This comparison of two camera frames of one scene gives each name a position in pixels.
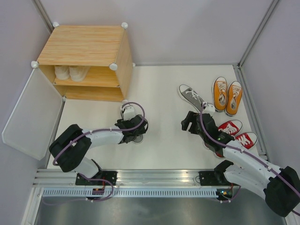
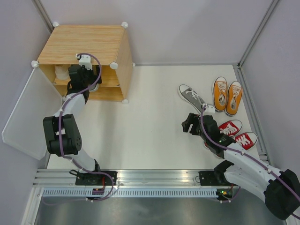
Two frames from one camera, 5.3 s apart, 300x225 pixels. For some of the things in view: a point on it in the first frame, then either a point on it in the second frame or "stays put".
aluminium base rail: (126, 177) stays put
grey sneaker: (139, 138) → (94, 87)
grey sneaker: (191, 96) stays put
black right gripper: (190, 117) stays put
